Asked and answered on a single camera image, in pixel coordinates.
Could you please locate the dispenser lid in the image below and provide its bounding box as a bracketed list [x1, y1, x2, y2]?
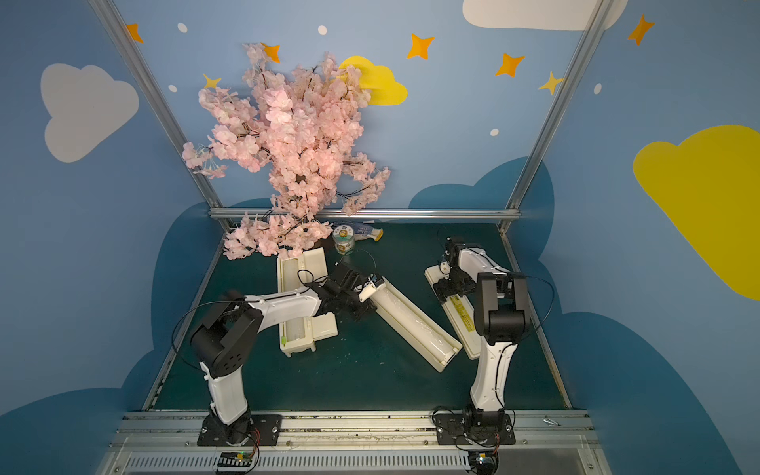
[425, 265, 481, 360]
[296, 247, 338, 342]

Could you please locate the plastic wrap roll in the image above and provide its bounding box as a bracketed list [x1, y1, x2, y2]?
[377, 289, 454, 361]
[283, 318, 307, 346]

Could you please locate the white wrap dispenser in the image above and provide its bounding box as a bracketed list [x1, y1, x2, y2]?
[359, 277, 462, 372]

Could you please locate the dispenser base tray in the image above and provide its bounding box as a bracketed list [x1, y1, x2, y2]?
[277, 255, 316, 357]

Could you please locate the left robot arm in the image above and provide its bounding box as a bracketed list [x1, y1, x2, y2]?
[190, 263, 383, 448]

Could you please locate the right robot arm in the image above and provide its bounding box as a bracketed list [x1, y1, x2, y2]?
[431, 237, 542, 449]

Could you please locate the green printed cup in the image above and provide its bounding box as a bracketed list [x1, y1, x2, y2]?
[332, 225, 355, 255]

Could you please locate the small plastic bottle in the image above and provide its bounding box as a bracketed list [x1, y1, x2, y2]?
[351, 223, 384, 241]

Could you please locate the pink cherry blossom tree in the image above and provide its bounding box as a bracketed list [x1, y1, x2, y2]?
[182, 44, 391, 260]

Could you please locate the right small circuit board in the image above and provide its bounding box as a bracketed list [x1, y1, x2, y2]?
[467, 451, 500, 475]

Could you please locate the small circuit board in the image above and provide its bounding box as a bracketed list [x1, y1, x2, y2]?
[467, 451, 500, 475]
[215, 451, 255, 474]

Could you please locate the left small circuit board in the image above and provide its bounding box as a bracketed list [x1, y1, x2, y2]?
[215, 451, 255, 474]

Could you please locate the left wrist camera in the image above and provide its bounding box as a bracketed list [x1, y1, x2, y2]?
[357, 274, 385, 303]

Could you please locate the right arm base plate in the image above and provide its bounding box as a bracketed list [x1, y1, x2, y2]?
[431, 411, 516, 448]

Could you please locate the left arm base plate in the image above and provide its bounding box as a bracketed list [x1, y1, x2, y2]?
[197, 413, 283, 447]

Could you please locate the aluminium rail base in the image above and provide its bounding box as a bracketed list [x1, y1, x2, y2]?
[97, 410, 612, 474]

